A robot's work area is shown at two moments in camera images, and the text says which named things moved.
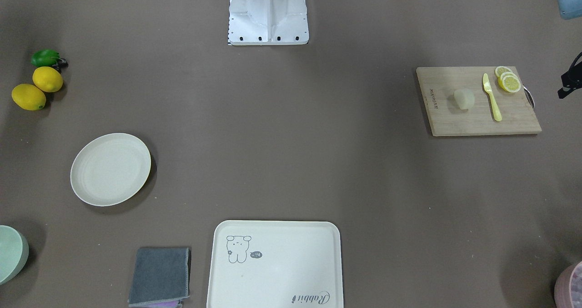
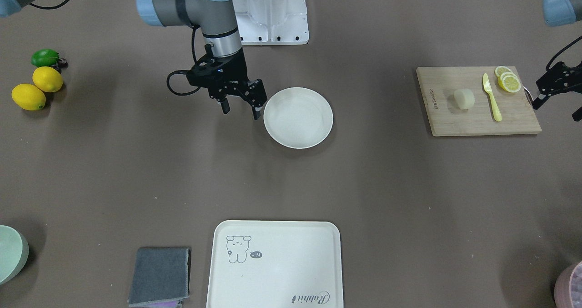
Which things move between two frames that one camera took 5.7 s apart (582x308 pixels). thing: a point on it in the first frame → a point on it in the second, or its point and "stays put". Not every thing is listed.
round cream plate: x=110 y=169 → x=298 y=118
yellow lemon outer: x=28 y=97 stays put
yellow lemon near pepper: x=47 y=78 stays put
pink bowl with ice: x=568 y=287 stays put
